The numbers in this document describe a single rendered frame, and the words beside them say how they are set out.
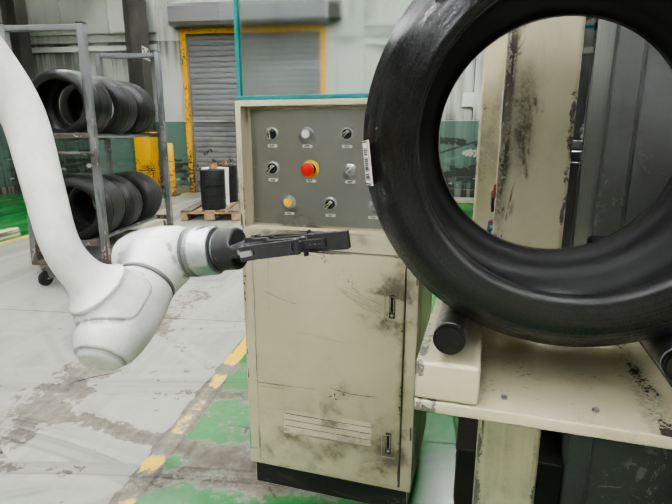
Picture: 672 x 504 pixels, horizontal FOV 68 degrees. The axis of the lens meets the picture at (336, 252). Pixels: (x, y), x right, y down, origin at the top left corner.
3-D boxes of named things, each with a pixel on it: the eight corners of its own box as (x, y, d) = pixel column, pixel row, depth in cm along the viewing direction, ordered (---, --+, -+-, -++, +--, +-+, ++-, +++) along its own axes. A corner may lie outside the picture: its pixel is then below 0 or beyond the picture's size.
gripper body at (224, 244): (203, 233, 83) (253, 228, 81) (228, 224, 91) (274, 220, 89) (211, 276, 85) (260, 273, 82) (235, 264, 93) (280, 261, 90)
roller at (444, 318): (466, 259, 100) (477, 278, 100) (446, 268, 101) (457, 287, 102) (455, 319, 67) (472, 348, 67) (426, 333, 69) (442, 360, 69)
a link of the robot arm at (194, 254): (201, 223, 93) (229, 220, 91) (210, 269, 95) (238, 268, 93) (173, 231, 85) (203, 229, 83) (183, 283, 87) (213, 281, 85)
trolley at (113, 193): (117, 249, 516) (96, 52, 471) (176, 250, 511) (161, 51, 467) (32, 288, 387) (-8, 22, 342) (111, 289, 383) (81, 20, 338)
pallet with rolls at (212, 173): (203, 208, 800) (200, 160, 783) (253, 208, 800) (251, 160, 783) (180, 220, 683) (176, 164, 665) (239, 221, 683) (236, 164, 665)
